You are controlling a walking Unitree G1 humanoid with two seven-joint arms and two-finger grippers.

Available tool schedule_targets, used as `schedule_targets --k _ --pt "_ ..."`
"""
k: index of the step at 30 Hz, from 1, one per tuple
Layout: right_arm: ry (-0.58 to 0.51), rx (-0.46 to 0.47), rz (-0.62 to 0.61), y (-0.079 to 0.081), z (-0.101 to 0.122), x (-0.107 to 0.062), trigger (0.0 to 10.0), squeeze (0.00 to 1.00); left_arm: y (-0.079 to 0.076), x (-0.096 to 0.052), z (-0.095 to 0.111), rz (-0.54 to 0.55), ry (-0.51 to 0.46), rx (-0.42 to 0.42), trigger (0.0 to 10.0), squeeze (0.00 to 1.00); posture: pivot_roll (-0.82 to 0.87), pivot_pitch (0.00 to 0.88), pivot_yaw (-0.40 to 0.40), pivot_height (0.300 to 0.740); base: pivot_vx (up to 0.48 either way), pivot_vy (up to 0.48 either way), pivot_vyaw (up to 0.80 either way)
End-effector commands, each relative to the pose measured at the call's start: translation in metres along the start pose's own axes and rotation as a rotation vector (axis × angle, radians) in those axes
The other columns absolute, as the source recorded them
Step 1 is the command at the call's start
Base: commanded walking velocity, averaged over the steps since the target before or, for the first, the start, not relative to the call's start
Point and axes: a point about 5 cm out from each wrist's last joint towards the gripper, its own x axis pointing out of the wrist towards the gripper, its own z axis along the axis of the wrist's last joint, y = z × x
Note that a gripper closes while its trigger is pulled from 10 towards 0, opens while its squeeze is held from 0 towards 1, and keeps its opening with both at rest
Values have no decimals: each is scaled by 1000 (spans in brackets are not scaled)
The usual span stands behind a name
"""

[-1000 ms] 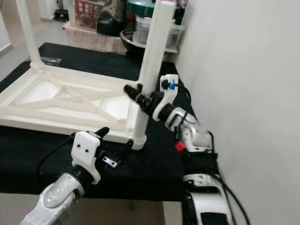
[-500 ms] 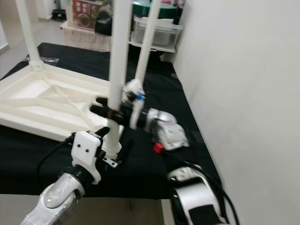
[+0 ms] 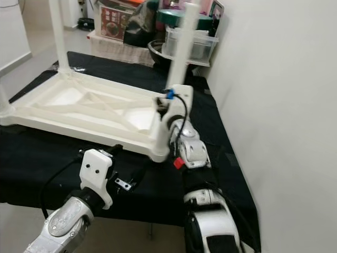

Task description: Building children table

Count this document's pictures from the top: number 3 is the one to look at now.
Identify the beige cloth covered stand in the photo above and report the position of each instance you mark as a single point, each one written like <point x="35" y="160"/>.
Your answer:
<point x="116" y="50"/>

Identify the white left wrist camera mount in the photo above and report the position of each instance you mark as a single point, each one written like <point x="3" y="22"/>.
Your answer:
<point x="97" y="168"/>

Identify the clear plastic storage box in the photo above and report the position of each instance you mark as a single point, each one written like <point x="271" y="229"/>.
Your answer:
<point x="205" y="47"/>

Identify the black tablecloth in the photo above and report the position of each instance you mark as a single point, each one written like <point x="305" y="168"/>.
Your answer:
<point x="42" y="174"/>

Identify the grey metal table leg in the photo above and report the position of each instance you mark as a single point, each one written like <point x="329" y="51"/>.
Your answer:
<point x="150" y="232"/>

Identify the clear box with red label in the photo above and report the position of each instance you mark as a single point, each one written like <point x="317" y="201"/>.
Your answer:
<point x="113" y="23"/>

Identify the black round floor device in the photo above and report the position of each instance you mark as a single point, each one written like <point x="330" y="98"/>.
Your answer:
<point x="86" y="23"/>

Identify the white plastic children table top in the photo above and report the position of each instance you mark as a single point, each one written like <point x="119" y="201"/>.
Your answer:
<point x="84" y="108"/>

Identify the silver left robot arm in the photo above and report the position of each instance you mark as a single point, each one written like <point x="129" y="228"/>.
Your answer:
<point x="63" y="226"/>

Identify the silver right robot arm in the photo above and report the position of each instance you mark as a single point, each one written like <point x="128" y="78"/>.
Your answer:
<point x="197" y="153"/>

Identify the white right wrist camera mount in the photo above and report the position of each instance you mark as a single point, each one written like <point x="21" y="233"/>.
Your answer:
<point x="181" y="103"/>

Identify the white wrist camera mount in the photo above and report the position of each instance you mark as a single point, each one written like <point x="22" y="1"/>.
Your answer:
<point x="181" y="103"/>
<point x="97" y="168"/>

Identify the black wok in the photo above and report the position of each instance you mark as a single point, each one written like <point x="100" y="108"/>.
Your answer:
<point x="155" y="52"/>

